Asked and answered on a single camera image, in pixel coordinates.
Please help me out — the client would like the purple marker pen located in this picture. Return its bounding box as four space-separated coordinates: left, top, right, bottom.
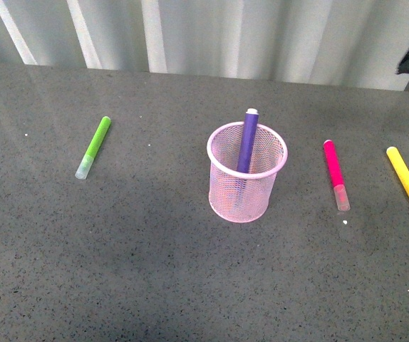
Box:
233 108 261 211

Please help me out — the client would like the pink mesh cup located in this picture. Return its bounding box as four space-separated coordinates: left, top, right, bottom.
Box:
207 122 288 223

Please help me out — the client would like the green marker pen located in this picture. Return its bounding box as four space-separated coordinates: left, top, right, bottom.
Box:
75 116 111 180

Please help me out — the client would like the pink marker pen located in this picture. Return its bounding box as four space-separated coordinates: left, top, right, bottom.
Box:
323 140 351 212

